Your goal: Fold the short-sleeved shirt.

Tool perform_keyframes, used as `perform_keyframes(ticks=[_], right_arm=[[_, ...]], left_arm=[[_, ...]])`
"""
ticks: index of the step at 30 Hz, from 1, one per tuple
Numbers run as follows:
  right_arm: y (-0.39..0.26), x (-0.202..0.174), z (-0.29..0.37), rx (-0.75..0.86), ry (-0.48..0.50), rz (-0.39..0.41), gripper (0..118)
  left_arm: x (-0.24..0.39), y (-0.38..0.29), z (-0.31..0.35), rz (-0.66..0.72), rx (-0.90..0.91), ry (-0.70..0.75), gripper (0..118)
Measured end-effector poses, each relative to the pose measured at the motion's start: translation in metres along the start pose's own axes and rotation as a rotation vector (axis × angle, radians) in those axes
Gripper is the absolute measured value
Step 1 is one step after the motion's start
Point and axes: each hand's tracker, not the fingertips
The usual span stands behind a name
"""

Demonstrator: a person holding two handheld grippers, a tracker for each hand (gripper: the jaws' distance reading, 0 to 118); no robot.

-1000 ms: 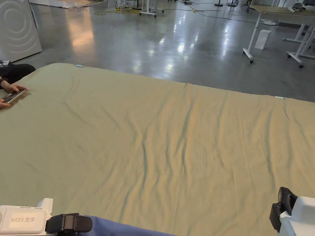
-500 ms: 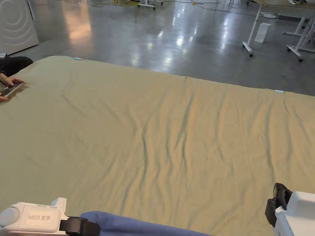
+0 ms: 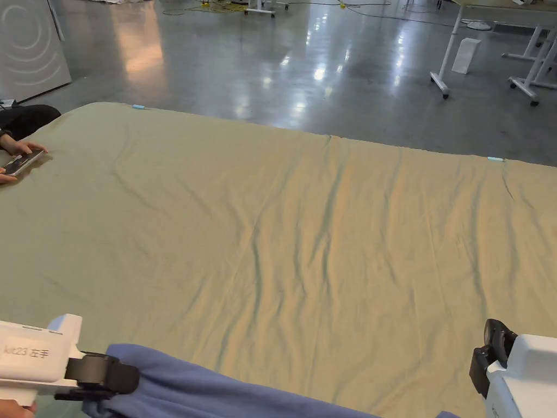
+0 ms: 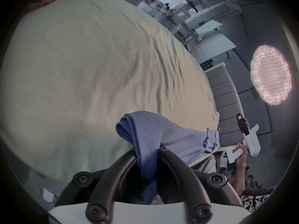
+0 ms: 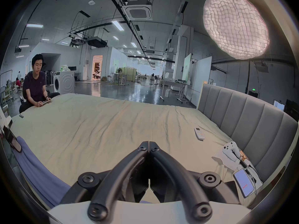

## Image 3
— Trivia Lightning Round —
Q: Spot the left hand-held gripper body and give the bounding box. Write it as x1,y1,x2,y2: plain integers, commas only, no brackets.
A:
0,313,88,409

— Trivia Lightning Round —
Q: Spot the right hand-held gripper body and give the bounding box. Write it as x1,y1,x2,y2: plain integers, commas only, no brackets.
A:
485,333,557,418

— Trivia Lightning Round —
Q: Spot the blue garment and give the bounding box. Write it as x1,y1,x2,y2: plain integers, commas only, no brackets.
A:
82,343,455,418

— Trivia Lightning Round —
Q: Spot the person's left hand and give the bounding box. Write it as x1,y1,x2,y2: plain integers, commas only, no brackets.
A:
0,398,38,418

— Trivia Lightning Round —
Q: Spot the bed with pale green sheet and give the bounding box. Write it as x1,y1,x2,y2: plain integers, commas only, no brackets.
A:
0,102,557,418

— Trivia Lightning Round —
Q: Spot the white-legged table on castors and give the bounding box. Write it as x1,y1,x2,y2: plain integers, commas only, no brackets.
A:
502,23,557,107
430,0,557,99

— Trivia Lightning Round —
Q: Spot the white carton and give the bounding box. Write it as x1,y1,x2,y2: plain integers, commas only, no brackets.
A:
451,37,483,75

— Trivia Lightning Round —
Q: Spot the white washing machine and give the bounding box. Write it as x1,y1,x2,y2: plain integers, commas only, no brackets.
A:
0,0,73,103

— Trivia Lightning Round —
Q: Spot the white rolling stand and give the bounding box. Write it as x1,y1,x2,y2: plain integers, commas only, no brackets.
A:
243,0,290,19

